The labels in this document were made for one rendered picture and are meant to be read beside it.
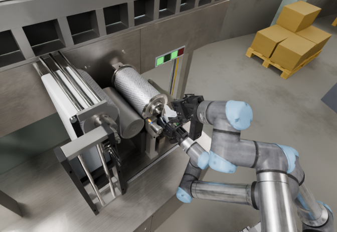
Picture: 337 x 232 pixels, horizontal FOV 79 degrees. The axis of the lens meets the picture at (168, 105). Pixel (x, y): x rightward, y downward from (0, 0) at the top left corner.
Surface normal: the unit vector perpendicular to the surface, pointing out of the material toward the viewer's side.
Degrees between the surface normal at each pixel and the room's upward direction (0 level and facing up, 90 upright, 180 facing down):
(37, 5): 90
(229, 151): 38
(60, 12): 90
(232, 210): 0
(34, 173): 0
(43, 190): 0
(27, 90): 90
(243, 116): 50
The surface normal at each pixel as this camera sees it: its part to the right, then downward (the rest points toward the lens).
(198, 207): 0.09, -0.66
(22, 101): 0.65, 0.61
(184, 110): 0.56, 0.04
